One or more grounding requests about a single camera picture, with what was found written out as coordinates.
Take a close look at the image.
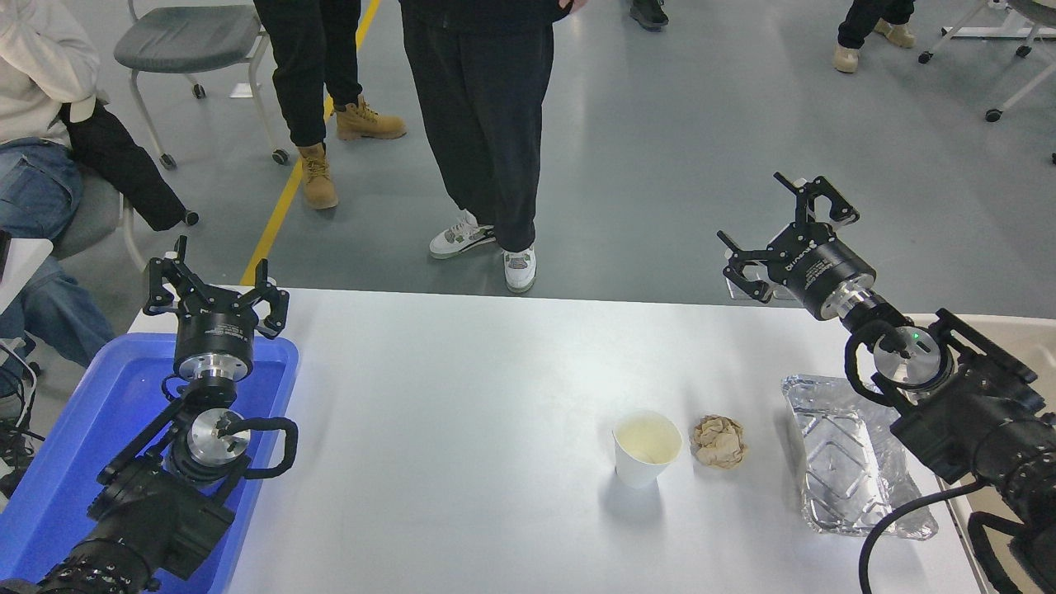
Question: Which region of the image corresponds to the clear floor plate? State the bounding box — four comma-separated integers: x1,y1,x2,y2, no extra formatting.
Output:
726,276,776,303

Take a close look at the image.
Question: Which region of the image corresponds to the person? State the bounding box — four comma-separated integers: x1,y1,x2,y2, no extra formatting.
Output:
399,0,591,295
252,0,408,211
833,0,917,74
0,0,116,398
629,0,670,32

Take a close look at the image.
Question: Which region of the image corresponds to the large pale bin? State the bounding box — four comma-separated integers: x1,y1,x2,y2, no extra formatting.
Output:
903,313,1056,594

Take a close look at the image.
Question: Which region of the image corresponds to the black cable bundle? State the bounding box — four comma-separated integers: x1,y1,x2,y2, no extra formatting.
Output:
0,338,40,497

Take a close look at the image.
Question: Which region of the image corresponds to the white paper cup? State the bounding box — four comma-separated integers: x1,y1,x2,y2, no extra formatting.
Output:
612,410,684,489

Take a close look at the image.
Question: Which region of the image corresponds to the small white table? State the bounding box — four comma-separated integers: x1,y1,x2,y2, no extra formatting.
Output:
0,239,54,316

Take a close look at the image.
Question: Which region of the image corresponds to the grey seat wheeled chair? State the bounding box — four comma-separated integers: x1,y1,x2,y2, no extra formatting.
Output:
114,0,291,172

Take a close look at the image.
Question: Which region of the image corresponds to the grey chair with white legs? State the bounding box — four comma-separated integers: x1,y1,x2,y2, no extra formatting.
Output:
51,169,200,275

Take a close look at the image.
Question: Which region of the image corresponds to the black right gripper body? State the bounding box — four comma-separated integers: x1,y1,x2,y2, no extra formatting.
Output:
767,223,878,321

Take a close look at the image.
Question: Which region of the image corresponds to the blue plastic tray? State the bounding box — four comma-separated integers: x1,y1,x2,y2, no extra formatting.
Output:
0,332,299,594

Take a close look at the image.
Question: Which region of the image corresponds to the crumpled tan paper ball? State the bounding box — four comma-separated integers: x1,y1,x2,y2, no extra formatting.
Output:
690,415,749,471

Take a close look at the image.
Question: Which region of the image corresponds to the crumpled silver foil tray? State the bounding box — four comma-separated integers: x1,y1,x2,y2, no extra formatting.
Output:
781,374,939,541

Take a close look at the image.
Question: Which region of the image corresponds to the black jacket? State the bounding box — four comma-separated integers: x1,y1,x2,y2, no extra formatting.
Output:
59,95,189,233

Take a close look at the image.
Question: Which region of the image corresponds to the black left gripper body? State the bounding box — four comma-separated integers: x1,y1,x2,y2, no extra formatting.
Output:
172,289,256,364

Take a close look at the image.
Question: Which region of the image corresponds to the white wheeled chair base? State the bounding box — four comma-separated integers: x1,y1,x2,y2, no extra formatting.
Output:
918,0,1056,123

